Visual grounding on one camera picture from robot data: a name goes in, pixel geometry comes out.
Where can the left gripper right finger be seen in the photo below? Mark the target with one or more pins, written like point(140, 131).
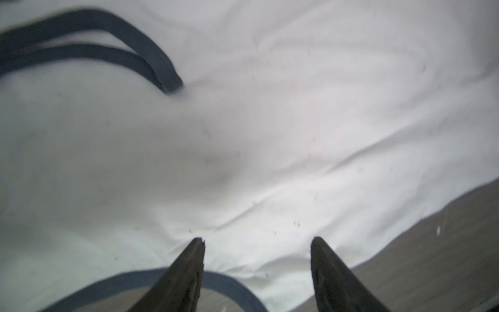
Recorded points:
point(336, 288)

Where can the white tank top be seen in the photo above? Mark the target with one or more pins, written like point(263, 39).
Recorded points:
point(351, 120)

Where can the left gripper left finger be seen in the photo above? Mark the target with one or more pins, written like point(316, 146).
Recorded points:
point(178, 289)

